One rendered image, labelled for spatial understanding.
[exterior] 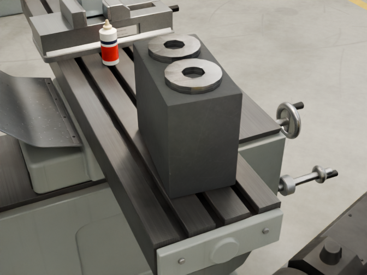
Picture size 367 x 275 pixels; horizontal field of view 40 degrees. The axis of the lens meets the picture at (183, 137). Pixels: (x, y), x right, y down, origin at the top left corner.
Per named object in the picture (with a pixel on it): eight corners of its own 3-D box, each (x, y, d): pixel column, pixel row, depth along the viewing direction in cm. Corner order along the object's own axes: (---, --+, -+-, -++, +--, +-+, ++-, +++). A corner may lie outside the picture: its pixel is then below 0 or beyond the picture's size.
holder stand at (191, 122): (194, 117, 104) (196, 25, 92) (236, 185, 87) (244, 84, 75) (137, 127, 101) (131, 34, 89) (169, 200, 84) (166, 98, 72)
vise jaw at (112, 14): (114, 1, 135) (113, -14, 133) (130, 17, 126) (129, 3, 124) (93, 4, 133) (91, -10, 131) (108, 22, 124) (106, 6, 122)
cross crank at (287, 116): (286, 123, 164) (291, 91, 157) (308, 142, 156) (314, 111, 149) (244, 135, 159) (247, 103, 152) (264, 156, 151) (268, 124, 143)
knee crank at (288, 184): (329, 169, 159) (332, 155, 156) (342, 181, 155) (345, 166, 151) (270, 189, 152) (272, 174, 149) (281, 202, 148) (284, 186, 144)
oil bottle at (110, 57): (116, 57, 125) (112, 15, 118) (121, 64, 122) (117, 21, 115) (100, 60, 123) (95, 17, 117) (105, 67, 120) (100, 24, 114)
